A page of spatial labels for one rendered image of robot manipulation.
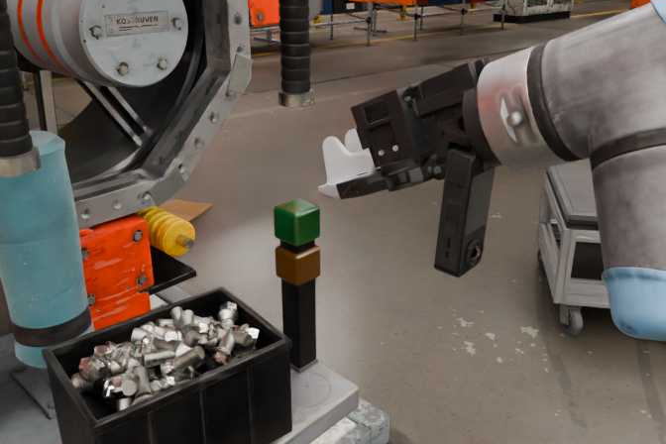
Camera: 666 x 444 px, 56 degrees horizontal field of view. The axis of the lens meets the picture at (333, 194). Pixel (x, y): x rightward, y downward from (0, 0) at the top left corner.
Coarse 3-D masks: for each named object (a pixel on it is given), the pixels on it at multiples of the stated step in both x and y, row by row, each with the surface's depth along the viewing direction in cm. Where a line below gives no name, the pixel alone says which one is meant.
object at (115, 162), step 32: (192, 0) 98; (192, 32) 99; (32, 64) 84; (192, 64) 100; (96, 96) 92; (128, 96) 107; (160, 96) 102; (64, 128) 110; (96, 128) 106; (128, 128) 97; (160, 128) 98; (96, 160) 97; (128, 160) 96
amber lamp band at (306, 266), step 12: (276, 252) 72; (288, 252) 71; (312, 252) 72; (276, 264) 73; (288, 264) 71; (300, 264) 70; (312, 264) 72; (288, 276) 72; (300, 276) 71; (312, 276) 72
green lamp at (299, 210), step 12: (288, 204) 71; (300, 204) 71; (312, 204) 71; (276, 216) 70; (288, 216) 69; (300, 216) 69; (312, 216) 70; (276, 228) 71; (288, 228) 69; (300, 228) 69; (312, 228) 70; (288, 240) 70; (300, 240) 69
